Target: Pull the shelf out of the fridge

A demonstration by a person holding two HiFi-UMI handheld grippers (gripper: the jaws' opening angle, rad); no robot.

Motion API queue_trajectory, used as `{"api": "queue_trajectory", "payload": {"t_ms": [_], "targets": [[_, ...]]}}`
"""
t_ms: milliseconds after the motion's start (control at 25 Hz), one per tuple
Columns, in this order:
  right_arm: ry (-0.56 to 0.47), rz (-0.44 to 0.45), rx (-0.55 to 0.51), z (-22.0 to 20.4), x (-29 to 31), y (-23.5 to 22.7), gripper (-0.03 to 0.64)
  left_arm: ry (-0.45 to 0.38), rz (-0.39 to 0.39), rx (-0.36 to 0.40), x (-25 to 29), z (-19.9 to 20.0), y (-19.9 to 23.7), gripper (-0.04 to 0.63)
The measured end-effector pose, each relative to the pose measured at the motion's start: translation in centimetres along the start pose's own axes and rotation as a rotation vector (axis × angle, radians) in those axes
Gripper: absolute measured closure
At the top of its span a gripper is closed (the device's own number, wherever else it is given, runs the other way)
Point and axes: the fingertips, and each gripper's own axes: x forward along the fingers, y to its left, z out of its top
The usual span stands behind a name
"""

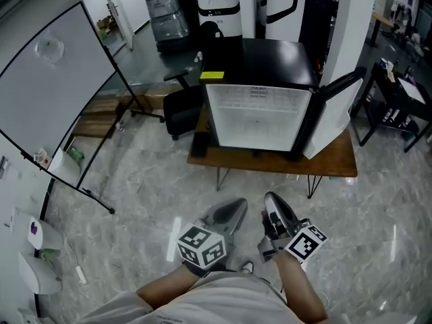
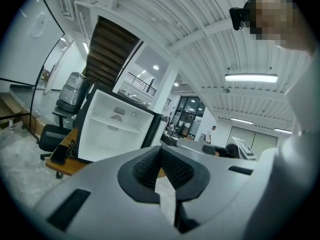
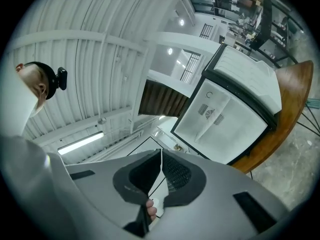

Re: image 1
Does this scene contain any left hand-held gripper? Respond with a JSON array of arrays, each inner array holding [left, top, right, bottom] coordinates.
[[176, 197, 249, 269]]

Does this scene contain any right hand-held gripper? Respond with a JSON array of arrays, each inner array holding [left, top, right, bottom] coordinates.
[[257, 191, 329, 276]]

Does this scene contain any black mini fridge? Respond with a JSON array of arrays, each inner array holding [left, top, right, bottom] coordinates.
[[198, 38, 367, 162]]

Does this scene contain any person's left forearm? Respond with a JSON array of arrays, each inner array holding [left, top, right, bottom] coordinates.
[[136, 264, 204, 312]]

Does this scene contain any person's right forearm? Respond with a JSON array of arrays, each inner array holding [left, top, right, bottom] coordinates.
[[273, 250, 330, 321]]

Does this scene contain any black metal shelf rack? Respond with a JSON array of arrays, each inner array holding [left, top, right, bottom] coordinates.
[[350, 62, 432, 153]]

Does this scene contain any person's right hand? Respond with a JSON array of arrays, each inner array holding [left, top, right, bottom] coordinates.
[[261, 210, 281, 240]]

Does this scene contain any wooden table with metal legs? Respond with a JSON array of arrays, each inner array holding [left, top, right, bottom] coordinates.
[[187, 106, 358, 200]]

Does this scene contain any person's beige clothing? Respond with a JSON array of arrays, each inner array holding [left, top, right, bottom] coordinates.
[[72, 271, 306, 324]]

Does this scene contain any black office chair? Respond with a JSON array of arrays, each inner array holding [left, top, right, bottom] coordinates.
[[163, 67, 204, 141]]

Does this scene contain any stack of wooden boards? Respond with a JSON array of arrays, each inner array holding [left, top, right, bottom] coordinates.
[[72, 82, 163, 140]]

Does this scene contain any green plastic bottle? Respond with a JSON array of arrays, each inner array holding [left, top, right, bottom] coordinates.
[[67, 146, 86, 163]]

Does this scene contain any white cylindrical bin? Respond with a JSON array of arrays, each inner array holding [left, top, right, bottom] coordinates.
[[47, 148, 82, 189]]

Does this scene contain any white paper sheet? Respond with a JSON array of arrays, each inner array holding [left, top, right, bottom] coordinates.
[[397, 77, 427, 103]]

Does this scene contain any white and black robot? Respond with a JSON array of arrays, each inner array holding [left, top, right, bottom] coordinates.
[[265, 0, 306, 44], [195, 0, 243, 41]]

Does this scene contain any white seat with purple heart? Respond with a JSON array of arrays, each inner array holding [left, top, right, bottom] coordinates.
[[13, 207, 65, 251]]

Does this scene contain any white moulded seat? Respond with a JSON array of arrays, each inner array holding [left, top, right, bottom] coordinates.
[[18, 250, 63, 296]]

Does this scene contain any grey plastic-wrapped machine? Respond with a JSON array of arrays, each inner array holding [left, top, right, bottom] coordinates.
[[145, 0, 190, 52]]

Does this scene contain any wooden desk with black legs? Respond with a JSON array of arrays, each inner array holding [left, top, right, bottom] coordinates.
[[370, 10, 396, 49]]

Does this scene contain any whiteboard on black stand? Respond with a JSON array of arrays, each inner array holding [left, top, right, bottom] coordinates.
[[0, 1, 166, 215]]

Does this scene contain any cardboard box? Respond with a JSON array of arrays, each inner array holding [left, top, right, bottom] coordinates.
[[96, 14, 116, 34]]

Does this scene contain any white door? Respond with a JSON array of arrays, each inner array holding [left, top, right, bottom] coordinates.
[[97, 0, 135, 51]]

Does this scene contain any clear plastic bag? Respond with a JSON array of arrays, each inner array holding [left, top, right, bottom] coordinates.
[[34, 32, 65, 64]]

